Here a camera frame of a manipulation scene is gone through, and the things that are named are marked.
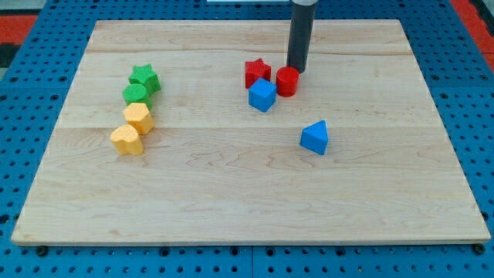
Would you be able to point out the blue cube block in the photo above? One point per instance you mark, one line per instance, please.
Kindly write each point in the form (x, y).
(262, 94)

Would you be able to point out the blue triangle block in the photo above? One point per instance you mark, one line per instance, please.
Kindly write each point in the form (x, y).
(315, 137)

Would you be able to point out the light wooden board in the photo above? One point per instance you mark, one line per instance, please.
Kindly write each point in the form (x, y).
(217, 172)

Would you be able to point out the red star block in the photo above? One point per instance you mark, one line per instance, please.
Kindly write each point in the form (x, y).
(256, 69)

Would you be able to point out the red cylinder block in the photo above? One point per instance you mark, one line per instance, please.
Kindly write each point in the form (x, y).
(287, 79)

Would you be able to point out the yellow pentagon block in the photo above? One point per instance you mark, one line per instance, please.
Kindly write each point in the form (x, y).
(139, 116)

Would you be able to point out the green star block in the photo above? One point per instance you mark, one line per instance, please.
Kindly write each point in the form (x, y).
(146, 76)

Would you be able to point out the yellow heart block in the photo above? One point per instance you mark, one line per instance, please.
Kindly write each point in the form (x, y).
(126, 140)

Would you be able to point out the green cylinder block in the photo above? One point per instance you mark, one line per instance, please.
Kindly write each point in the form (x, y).
(136, 93)

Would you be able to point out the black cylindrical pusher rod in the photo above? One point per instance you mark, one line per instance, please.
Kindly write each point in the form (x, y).
(301, 25)

